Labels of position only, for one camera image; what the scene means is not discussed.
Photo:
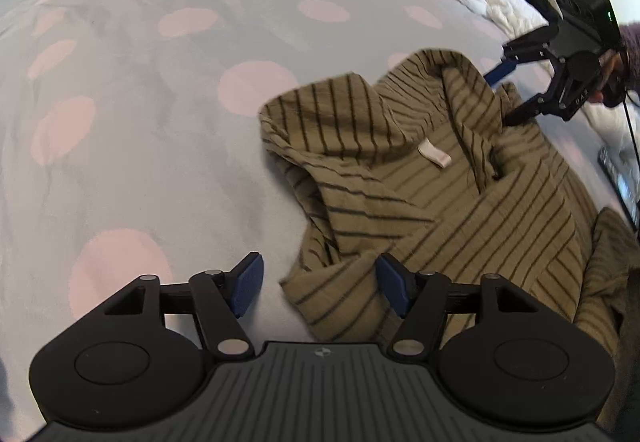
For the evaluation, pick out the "brown striped shirt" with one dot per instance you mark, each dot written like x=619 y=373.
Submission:
x=400 y=202

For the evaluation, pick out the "white crumpled garment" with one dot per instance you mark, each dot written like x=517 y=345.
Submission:
x=495 y=6

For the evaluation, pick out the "person's right hand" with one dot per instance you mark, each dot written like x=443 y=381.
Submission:
x=611 y=69

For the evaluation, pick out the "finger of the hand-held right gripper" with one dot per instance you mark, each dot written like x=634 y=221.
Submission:
x=502 y=69
x=530 y=106

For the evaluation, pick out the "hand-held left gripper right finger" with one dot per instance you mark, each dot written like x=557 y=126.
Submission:
x=391 y=284

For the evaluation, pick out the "black flat device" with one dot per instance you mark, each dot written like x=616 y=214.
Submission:
x=622 y=182

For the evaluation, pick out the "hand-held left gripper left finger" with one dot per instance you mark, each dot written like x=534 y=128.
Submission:
x=248 y=284

